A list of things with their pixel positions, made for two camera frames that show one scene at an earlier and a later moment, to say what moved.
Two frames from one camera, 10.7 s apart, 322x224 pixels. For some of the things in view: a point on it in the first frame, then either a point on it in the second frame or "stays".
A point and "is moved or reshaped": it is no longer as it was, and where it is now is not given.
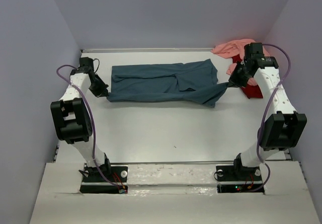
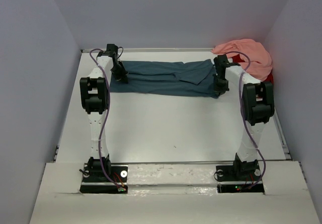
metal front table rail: (169, 162) stays
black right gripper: (235, 80) -> (219, 90)
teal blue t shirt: (194, 82) is moved or reshaped
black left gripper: (102, 91) -> (122, 75)
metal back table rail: (146, 50) stays
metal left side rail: (57, 151) stays
